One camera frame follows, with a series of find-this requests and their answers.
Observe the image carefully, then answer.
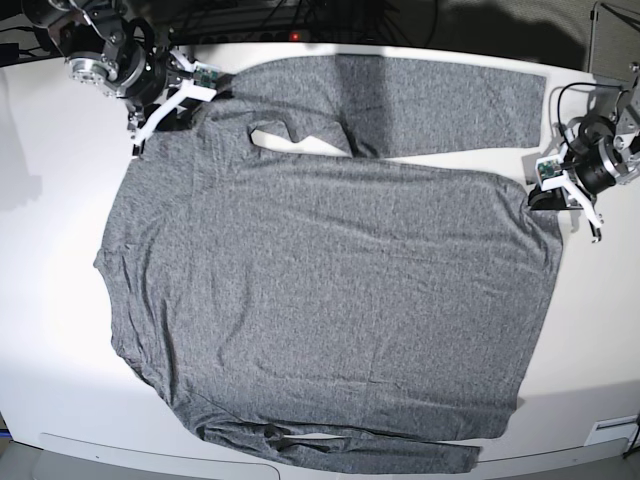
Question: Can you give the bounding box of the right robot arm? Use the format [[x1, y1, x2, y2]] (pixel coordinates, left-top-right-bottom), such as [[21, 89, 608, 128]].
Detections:
[[21, 1, 220, 156]]

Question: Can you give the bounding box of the black power strip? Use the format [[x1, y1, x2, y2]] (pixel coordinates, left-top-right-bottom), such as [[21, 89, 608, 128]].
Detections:
[[188, 28, 381, 45]]

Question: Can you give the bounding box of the white metal frame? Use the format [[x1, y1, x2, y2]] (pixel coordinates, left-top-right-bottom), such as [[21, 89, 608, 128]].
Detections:
[[588, 1, 640, 84]]

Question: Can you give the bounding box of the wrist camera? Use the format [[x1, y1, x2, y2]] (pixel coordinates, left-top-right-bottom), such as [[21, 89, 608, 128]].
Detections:
[[535, 154, 565, 191], [192, 62, 219, 90]]

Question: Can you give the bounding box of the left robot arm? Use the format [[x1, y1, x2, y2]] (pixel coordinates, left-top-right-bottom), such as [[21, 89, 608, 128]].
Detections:
[[528, 63, 639, 243]]

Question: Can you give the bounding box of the grey long-sleeve T-shirt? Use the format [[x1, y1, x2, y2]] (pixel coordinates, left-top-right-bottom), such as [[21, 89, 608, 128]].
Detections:
[[95, 56, 563, 474]]

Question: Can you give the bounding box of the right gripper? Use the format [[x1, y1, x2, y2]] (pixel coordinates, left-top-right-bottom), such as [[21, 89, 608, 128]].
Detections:
[[103, 42, 216, 147]]

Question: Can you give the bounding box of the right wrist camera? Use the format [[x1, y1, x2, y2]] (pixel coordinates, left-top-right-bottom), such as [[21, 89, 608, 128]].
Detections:
[[192, 62, 219, 90]]

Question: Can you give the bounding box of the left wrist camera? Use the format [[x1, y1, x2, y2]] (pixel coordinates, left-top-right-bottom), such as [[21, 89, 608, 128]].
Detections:
[[535, 154, 565, 191]]

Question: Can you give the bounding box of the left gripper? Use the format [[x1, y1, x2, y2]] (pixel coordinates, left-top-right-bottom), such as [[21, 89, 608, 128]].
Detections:
[[528, 134, 615, 244]]

